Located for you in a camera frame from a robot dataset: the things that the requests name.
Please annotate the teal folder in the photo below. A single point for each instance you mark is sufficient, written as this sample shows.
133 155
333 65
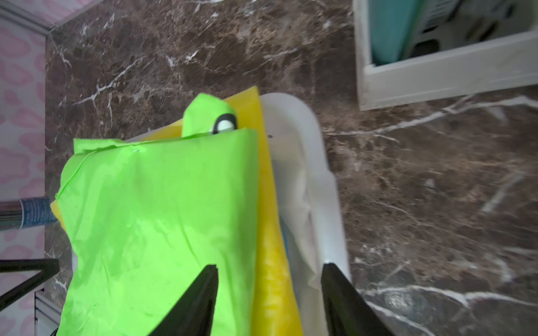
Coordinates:
390 22

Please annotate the blue lid pen canister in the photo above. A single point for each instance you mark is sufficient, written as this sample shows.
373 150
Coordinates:
26 213

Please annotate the golden yellow raincoat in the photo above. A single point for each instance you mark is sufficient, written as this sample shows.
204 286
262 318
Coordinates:
269 235

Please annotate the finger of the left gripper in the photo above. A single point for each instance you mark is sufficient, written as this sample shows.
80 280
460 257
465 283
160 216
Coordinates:
45 269

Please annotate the white raincoat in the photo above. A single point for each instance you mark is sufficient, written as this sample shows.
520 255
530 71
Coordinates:
299 237

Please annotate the white desktop file organizer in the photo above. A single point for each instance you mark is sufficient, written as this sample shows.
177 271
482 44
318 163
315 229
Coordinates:
455 48

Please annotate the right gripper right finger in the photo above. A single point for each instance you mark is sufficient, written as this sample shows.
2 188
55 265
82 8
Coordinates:
346 312

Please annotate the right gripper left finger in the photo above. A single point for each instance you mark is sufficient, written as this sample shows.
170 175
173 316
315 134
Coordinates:
193 313

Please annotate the green raincoat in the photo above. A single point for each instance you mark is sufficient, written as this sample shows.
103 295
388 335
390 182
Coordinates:
159 222

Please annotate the white perforated plastic basket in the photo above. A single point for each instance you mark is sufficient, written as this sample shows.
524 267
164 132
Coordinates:
145 218

